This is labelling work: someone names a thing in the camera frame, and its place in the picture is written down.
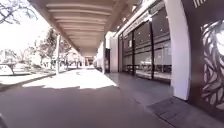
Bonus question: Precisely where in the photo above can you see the bare tree branches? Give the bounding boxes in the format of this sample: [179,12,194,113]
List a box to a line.
[0,0,38,26]

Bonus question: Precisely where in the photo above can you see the tree with dark trunk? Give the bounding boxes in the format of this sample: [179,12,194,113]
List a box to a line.
[0,48,20,76]

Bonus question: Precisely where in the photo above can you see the pale side ground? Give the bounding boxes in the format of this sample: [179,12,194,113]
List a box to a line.
[0,69,58,87]

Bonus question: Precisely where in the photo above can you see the grey paved walkway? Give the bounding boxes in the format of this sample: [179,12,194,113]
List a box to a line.
[0,66,224,128]

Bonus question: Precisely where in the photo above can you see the pale canopy post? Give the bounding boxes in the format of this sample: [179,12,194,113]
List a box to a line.
[54,33,61,75]

